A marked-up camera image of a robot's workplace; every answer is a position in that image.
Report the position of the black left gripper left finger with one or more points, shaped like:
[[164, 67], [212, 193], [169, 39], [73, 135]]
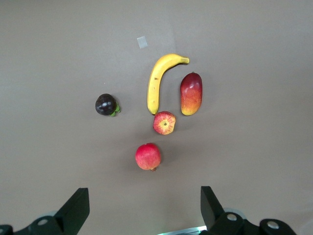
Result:
[[71, 210]]

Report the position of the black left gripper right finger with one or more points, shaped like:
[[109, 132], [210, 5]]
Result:
[[210, 210]]

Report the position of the yellow banana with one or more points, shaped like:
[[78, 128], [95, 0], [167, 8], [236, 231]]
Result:
[[154, 88]]

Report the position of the red pomegranate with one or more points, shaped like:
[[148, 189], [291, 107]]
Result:
[[148, 156]]

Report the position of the red yellow apple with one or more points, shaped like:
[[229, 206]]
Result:
[[164, 123]]

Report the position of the dark purple eggplant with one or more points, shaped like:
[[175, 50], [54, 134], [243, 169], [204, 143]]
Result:
[[105, 104]]

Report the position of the red yellow mango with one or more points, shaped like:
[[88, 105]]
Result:
[[191, 95]]

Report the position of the small grey tape piece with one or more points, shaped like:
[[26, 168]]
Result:
[[142, 42]]

